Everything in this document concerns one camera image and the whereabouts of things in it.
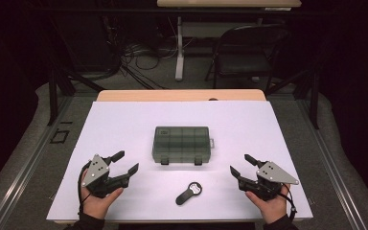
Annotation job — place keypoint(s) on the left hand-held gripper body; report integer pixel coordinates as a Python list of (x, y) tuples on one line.
[(96, 171)]

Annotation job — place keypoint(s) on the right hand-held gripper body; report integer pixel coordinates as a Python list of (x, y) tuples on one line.
[(273, 174)]

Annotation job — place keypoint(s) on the smoky clear plastic storage box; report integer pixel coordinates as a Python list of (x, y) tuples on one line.
[(181, 143)]

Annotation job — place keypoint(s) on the person's right hand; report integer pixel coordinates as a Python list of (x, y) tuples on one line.
[(273, 209)]

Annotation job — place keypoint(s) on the person's left hand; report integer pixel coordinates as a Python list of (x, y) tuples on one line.
[(96, 206)]

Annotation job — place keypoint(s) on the black folding chair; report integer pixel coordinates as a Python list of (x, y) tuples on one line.
[(246, 60)]

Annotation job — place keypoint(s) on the white desk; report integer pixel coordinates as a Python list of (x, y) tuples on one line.
[(179, 48)]

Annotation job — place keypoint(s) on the black crossbar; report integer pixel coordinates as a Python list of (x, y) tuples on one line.
[(108, 10)]

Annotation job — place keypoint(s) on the metal floor rail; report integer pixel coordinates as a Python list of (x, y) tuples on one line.
[(28, 166), (332, 166)]

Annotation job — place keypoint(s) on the black metal stand frame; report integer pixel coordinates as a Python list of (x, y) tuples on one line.
[(53, 92), (314, 96)]

